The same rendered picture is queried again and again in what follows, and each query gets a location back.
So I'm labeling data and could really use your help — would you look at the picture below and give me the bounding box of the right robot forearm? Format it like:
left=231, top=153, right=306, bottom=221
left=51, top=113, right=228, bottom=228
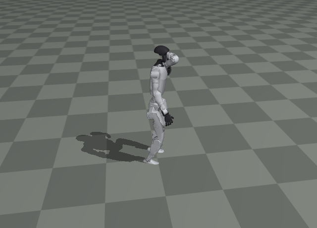
left=155, top=92, right=168, bottom=115

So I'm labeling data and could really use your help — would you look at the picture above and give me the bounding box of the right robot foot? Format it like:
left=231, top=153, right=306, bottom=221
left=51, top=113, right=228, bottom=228
left=143, top=159, right=159, bottom=165

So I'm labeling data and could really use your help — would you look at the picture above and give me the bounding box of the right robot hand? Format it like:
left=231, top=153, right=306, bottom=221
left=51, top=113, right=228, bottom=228
left=161, top=112, right=174, bottom=126

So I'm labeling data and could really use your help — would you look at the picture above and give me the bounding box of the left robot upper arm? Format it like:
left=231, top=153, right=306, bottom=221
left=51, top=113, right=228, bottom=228
left=163, top=55, right=179, bottom=68

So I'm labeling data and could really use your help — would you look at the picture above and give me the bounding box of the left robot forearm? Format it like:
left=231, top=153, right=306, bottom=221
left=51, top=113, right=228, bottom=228
left=166, top=52, right=176, bottom=59

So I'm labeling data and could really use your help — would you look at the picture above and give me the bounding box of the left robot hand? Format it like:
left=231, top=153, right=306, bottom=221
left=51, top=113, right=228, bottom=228
left=167, top=59, right=171, bottom=75

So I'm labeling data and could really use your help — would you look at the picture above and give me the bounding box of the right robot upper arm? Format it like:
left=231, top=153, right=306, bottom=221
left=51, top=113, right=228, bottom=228
left=151, top=69, right=160, bottom=97

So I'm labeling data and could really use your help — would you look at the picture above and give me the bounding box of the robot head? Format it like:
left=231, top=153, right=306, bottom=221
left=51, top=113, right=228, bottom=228
left=154, top=46, right=169, bottom=67

